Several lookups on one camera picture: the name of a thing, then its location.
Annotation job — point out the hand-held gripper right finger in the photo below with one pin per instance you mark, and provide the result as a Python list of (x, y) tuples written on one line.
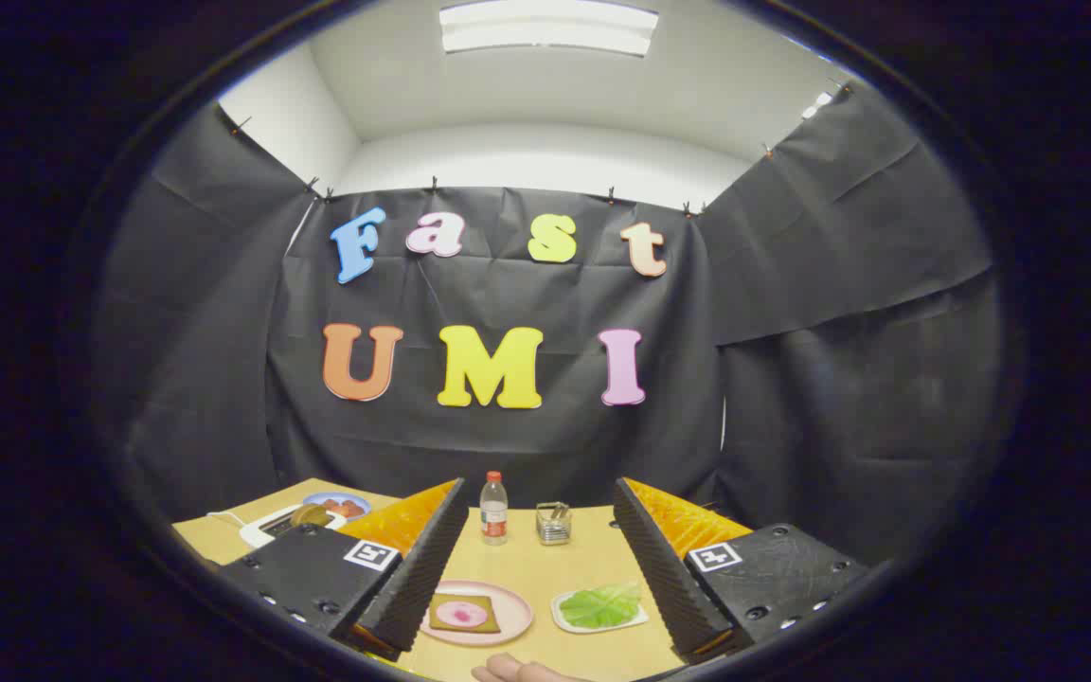
[(664, 578)]

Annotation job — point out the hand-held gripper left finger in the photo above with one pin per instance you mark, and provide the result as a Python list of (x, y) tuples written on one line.
[(418, 578)]

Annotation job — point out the green lettuce leaf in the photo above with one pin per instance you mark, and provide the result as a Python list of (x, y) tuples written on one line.
[(600, 606)]

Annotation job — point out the brown toast slice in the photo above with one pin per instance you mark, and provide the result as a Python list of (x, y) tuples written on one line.
[(309, 516)]

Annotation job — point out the brown bread slice with ham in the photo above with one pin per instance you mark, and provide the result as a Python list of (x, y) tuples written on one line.
[(463, 614)]

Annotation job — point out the clear bottle with red cap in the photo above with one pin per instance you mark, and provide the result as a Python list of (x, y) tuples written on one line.
[(494, 516)]

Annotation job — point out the red meat slices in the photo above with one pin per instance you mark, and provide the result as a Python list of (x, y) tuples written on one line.
[(345, 508)]

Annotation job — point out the pink round plate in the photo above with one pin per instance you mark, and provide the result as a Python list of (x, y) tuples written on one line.
[(512, 616)]

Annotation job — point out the white square plate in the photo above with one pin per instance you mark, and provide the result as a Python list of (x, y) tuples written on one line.
[(560, 614)]

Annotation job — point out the metal mesh utensil holder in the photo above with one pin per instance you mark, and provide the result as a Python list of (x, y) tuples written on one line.
[(552, 529)]

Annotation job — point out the blue round plate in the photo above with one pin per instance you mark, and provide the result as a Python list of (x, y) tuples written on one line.
[(323, 499)]

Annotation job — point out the white toaster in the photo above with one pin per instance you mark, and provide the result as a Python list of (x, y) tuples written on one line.
[(252, 533)]

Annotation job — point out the black backdrop cloth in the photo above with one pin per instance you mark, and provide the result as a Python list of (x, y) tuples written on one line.
[(527, 436)]

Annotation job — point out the ceiling light panel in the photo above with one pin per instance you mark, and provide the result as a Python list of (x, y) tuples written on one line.
[(545, 26)]

